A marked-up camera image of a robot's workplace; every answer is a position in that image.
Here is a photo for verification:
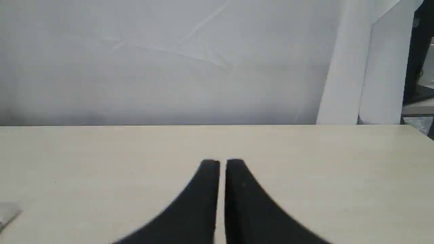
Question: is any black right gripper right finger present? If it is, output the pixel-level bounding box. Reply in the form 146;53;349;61
225;159;327;244

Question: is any black metal shelf frame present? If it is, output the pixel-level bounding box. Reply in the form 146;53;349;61
402;0;434;105

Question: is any white backdrop curtain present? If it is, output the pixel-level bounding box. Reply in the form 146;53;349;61
0;0;422;125

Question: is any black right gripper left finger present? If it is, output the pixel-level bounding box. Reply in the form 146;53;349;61
117;159;220;244

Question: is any clear plastic box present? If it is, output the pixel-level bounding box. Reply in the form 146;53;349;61
0;201;22;231

